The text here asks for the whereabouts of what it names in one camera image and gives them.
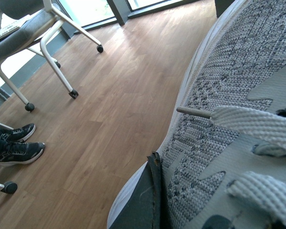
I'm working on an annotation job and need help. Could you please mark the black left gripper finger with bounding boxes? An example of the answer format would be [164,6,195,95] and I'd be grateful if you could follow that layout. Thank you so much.
[109,152,168,229]

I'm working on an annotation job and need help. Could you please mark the grey knit sneaker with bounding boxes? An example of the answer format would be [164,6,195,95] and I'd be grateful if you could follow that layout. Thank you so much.
[106,0,286,229]

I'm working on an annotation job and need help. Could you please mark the white chair leg with caster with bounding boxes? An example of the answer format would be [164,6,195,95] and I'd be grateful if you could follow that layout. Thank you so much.
[0,181,18,194]

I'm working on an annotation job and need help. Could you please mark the black sneaker lower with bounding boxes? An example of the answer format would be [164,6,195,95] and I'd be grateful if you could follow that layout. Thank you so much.
[0,142,45,167]

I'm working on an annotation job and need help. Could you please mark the black sneaker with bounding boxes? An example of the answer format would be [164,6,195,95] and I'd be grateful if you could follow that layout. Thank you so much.
[0,123,36,142]
[0,142,45,167]

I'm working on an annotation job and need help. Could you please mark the black sneaker upper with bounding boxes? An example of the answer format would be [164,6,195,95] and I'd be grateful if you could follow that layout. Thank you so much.
[0,123,36,142]

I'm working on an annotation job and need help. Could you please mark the white keyboard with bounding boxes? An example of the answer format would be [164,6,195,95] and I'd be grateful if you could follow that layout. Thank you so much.
[0,19,27,40]

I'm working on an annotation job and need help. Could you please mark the white frame grey chair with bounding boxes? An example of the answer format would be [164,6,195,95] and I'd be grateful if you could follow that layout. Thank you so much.
[0,0,103,111]

